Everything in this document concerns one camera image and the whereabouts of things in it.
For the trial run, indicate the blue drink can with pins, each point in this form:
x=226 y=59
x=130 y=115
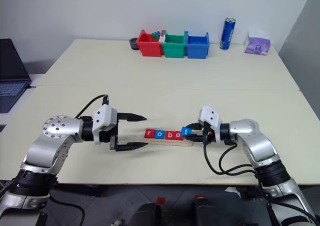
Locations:
x=227 y=34

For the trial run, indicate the green plastic bin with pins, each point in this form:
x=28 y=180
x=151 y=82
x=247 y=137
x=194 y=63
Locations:
x=173 y=49

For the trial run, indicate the black laptop plug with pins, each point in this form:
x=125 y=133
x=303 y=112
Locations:
x=32 y=86

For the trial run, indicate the black laptop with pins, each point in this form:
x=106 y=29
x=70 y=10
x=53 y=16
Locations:
x=11 y=69

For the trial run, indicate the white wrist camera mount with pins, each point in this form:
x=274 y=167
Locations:
x=210 y=116
x=102 y=118

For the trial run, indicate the white and red small part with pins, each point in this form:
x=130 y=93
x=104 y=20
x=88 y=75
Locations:
x=163 y=37

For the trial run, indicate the colourful toy bricks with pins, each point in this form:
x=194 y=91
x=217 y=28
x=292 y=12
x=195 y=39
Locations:
x=156 y=35

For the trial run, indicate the small red floor square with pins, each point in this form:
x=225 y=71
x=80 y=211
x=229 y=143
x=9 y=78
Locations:
x=160 y=200

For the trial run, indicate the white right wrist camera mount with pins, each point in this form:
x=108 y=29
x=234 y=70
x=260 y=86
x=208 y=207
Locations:
x=210 y=116

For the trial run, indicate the dark grey round bowl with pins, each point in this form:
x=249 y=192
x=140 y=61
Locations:
x=133 y=45

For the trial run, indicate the blue plastic bin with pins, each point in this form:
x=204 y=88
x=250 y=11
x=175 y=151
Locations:
x=197 y=50

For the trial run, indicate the wooden letter tray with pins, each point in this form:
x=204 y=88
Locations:
x=175 y=143

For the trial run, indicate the red letter tile o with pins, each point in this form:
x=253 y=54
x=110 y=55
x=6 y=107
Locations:
x=178 y=135

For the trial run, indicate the red letter tile r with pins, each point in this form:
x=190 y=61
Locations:
x=149 y=133

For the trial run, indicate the white crumpled paper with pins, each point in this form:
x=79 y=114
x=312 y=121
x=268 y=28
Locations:
x=232 y=191

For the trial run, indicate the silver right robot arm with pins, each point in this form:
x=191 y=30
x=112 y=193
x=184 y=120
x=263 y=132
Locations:
x=260 y=146

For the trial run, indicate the red letter tile b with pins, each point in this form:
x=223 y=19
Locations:
x=169 y=135

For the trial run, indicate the red plastic bin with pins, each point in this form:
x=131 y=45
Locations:
x=150 y=48

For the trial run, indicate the blue letter tile o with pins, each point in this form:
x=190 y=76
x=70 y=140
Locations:
x=159 y=134

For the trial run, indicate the blue letter tile t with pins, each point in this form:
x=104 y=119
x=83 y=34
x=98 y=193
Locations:
x=186 y=131

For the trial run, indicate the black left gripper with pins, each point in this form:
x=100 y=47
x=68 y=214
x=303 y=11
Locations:
x=113 y=137

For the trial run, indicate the purple tissue pack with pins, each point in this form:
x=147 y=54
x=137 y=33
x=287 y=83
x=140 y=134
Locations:
x=257 y=46

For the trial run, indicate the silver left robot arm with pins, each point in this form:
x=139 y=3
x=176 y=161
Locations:
x=50 y=141

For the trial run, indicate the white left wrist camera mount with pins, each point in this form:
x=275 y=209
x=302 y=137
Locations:
x=102 y=118

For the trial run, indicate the dark rounded shape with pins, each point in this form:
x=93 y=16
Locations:
x=208 y=212
x=146 y=214

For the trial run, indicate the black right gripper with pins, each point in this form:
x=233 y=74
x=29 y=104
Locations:
x=210 y=136

